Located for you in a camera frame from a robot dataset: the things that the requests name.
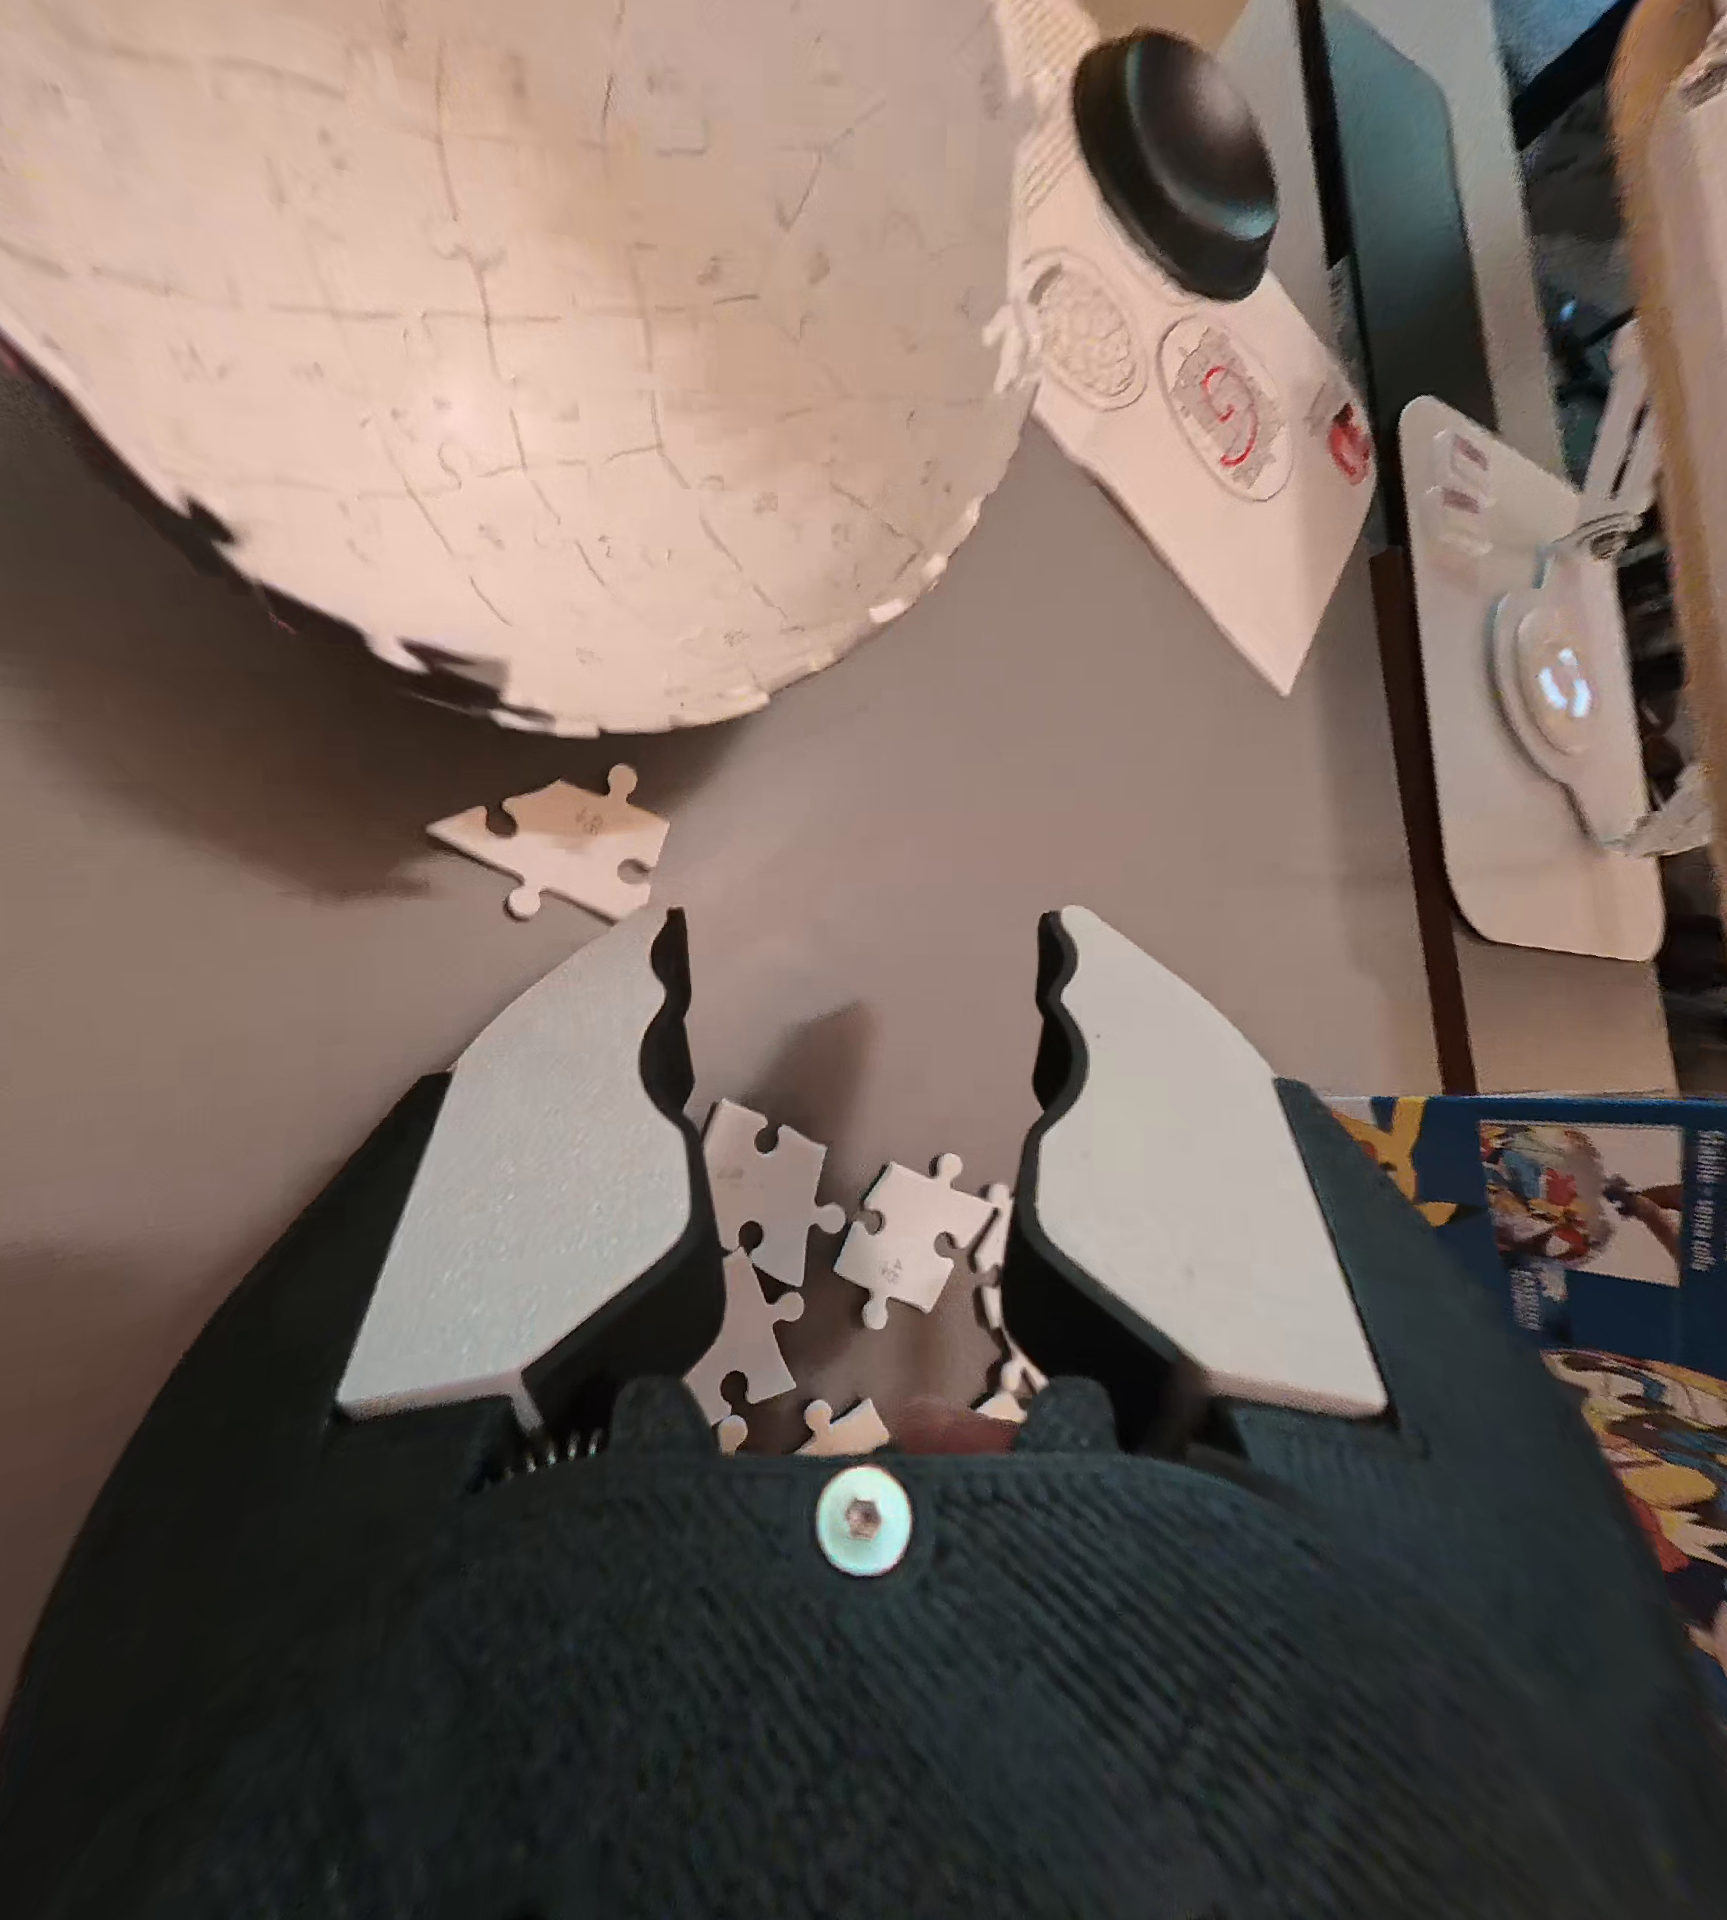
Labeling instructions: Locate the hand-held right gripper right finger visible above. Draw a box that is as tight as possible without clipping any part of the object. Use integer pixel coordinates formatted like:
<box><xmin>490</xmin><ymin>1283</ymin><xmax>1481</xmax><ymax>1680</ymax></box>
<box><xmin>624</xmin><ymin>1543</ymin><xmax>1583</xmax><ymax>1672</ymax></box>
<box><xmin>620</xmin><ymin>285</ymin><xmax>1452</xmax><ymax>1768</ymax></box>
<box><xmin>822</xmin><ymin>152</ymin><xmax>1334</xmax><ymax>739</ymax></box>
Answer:
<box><xmin>1002</xmin><ymin>906</ymin><xmax>1390</xmax><ymax>1450</ymax></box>

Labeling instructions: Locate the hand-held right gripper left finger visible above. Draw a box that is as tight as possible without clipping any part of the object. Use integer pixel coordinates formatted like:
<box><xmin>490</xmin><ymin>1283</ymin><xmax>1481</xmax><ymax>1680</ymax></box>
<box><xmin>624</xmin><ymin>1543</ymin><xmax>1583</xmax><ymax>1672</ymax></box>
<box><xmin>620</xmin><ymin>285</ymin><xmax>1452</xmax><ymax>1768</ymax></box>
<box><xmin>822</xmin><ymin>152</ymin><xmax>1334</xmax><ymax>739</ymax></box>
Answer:
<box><xmin>336</xmin><ymin>906</ymin><xmax>728</xmax><ymax>1442</ymax></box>

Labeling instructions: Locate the white puzzle piece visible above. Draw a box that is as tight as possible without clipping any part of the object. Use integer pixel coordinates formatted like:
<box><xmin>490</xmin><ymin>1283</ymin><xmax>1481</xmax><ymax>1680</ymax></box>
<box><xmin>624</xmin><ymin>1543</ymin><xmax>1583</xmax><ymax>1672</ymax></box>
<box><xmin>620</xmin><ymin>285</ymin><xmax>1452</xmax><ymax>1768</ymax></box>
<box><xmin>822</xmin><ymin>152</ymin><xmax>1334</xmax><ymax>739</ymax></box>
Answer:
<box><xmin>428</xmin><ymin>764</ymin><xmax>670</xmax><ymax>922</ymax></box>

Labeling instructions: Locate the colourful puzzle ball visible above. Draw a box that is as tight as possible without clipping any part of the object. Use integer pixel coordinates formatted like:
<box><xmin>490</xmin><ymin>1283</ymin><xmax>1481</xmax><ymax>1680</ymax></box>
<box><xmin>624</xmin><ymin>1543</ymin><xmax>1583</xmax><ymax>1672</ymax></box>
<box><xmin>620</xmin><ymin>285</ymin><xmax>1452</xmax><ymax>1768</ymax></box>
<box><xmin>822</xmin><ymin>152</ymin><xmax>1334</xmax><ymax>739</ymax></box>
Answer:
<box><xmin>0</xmin><ymin>0</ymin><xmax>1060</xmax><ymax>739</ymax></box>

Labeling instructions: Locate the pile of white puzzle pieces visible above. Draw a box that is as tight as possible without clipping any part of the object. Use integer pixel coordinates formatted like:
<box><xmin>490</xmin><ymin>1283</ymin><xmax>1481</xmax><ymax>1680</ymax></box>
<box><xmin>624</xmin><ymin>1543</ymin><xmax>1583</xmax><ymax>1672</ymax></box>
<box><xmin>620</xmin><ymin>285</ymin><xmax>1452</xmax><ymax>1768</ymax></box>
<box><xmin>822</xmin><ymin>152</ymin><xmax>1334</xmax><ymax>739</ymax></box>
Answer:
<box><xmin>684</xmin><ymin>1097</ymin><xmax>1046</xmax><ymax>1458</ymax></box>

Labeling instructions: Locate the blue printed puzzle box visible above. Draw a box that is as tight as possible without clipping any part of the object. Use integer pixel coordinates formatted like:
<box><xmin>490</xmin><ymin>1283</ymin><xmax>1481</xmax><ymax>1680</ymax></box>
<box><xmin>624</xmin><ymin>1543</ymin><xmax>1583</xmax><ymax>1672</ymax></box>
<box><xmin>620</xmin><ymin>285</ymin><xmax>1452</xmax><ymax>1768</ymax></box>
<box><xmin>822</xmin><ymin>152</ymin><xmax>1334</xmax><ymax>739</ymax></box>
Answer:
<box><xmin>1328</xmin><ymin>1092</ymin><xmax>1727</xmax><ymax>1920</ymax></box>

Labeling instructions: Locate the puzzle instruction leaflet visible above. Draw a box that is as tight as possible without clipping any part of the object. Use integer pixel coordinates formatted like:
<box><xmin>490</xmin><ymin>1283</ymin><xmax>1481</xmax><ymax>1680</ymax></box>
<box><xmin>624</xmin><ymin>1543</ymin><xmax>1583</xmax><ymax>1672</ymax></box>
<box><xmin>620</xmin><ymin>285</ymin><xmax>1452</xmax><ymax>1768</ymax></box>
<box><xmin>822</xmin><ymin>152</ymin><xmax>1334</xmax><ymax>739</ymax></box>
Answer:
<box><xmin>990</xmin><ymin>0</ymin><xmax>1382</xmax><ymax>700</ymax></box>

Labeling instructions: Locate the black round ball stand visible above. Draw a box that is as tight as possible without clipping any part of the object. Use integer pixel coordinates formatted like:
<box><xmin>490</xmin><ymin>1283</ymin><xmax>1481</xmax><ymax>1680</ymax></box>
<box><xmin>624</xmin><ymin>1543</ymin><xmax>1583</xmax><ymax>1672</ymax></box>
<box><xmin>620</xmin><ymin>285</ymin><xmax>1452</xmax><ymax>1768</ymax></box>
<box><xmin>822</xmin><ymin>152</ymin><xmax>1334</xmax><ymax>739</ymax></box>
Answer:
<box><xmin>1074</xmin><ymin>31</ymin><xmax>1282</xmax><ymax>301</ymax></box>

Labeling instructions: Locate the black flat pad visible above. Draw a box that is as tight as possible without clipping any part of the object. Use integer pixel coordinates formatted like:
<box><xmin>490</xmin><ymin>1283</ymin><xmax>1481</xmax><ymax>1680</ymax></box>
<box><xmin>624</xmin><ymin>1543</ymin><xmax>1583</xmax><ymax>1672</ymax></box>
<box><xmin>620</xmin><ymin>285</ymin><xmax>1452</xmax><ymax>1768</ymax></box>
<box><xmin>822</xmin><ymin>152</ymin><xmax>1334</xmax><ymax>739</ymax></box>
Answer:
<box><xmin>1290</xmin><ymin>0</ymin><xmax>1517</xmax><ymax>549</ymax></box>

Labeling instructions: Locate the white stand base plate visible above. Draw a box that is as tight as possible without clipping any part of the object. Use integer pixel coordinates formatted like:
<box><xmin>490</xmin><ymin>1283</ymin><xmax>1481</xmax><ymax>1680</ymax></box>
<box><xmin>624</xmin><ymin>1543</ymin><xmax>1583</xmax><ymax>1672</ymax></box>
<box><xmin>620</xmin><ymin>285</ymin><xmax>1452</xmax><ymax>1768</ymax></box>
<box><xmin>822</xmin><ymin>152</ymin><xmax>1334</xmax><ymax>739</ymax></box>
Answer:
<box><xmin>1400</xmin><ymin>322</ymin><xmax>1727</xmax><ymax>962</ymax></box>

